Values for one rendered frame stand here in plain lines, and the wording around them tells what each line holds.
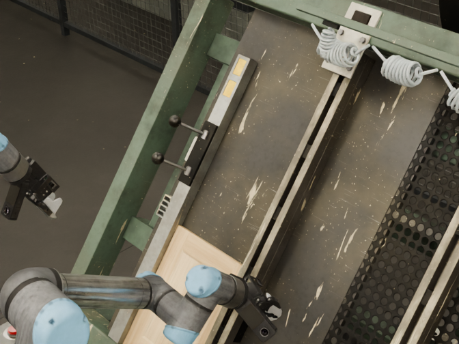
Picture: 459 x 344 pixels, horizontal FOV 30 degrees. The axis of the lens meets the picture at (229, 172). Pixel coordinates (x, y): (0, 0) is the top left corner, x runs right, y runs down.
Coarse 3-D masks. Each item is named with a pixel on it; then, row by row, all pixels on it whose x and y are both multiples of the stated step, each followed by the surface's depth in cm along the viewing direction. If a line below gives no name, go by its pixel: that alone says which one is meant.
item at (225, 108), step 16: (256, 64) 256; (240, 80) 253; (224, 96) 256; (240, 96) 256; (224, 112) 254; (224, 128) 257; (208, 160) 257; (176, 192) 259; (192, 192) 258; (176, 208) 258; (160, 224) 260; (176, 224) 258; (160, 240) 259; (160, 256) 259; (128, 320) 260; (112, 336) 263
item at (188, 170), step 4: (156, 152) 252; (160, 152) 252; (152, 156) 252; (156, 156) 251; (160, 156) 251; (152, 160) 252; (156, 160) 251; (160, 160) 251; (164, 160) 253; (168, 160) 254; (172, 164) 254; (176, 164) 255; (180, 168) 255; (184, 168) 256; (188, 168) 256; (192, 168) 256; (184, 172) 256; (188, 172) 256
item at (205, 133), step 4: (172, 116) 251; (176, 116) 251; (172, 120) 250; (176, 120) 250; (180, 120) 251; (172, 124) 250; (176, 124) 250; (180, 124) 252; (184, 124) 253; (188, 128) 253; (192, 128) 253; (200, 132) 255; (204, 132) 255; (208, 132) 255; (204, 136) 255
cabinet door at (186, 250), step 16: (176, 240) 258; (192, 240) 254; (176, 256) 257; (192, 256) 253; (208, 256) 250; (224, 256) 246; (160, 272) 259; (176, 272) 256; (224, 272) 245; (176, 288) 255; (144, 320) 259; (160, 320) 256; (208, 320) 245; (128, 336) 261; (144, 336) 258; (160, 336) 254
